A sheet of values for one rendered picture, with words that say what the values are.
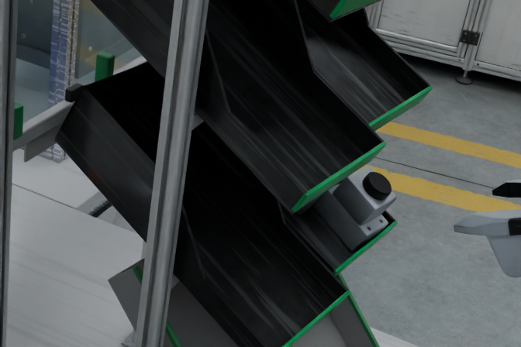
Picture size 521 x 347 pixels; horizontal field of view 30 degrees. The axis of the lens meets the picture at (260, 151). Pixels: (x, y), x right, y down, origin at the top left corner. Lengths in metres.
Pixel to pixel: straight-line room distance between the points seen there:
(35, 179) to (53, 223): 0.14
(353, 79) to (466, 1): 3.66
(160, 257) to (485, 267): 2.57
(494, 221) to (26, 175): 1.03
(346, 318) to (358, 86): 0.32
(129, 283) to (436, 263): 2.42
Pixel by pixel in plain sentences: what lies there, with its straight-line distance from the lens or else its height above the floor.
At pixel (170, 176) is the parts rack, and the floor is 1.35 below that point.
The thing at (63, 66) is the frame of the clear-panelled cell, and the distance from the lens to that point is 1.67.
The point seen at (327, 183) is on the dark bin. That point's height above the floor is 1.37.
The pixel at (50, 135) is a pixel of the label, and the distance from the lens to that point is 0.96.
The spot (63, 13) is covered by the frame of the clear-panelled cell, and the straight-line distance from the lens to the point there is 1.64.
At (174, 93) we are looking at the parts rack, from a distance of 0.75.
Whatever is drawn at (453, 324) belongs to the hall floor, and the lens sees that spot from 3.03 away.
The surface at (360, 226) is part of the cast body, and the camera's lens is 0.99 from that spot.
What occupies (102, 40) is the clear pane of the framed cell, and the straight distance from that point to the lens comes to 1.78.
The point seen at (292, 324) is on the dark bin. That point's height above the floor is 1.19.
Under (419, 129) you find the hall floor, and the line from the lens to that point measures 4.14.
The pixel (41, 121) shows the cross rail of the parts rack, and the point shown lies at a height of 1.31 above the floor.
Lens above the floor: 1.74
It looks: 28 degrees down
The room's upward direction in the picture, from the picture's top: 10 degrees clockwise
